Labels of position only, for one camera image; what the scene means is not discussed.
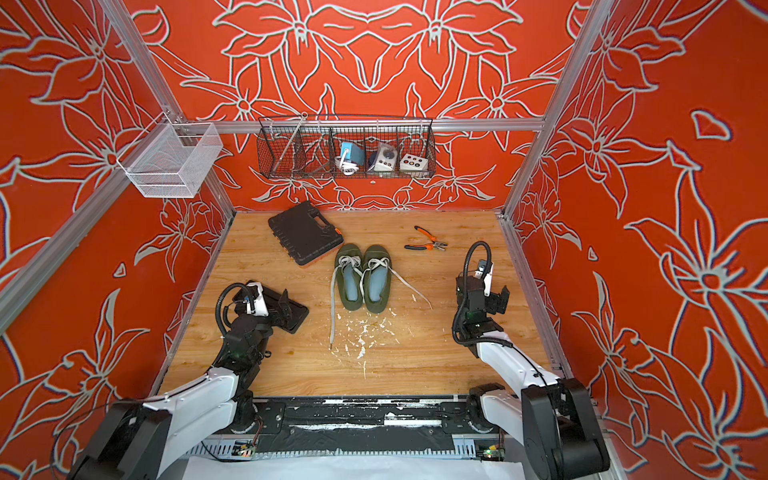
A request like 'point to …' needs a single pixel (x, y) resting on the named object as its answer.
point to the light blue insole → (351, 283)
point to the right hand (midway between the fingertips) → (482, 279)
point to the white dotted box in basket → (409, 162)
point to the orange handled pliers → (434, 244)
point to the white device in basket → (385, 159)
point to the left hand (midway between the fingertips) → (270, 291)
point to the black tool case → (307, 233)
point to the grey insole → (377, 282)
